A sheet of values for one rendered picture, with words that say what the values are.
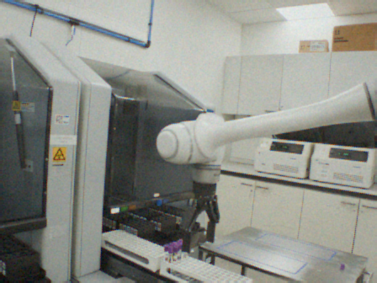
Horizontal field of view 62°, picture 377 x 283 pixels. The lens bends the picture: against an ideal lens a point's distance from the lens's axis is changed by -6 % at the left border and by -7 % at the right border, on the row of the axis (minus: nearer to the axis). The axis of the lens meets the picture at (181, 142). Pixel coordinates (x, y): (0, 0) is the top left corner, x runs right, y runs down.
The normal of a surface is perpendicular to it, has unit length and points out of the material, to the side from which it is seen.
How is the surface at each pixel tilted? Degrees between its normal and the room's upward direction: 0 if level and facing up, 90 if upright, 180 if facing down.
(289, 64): 90
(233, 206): 90
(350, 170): 90
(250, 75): 90
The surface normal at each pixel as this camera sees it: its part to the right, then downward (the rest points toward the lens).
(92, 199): 0.79, 0.10
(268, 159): -0.63, -0.01
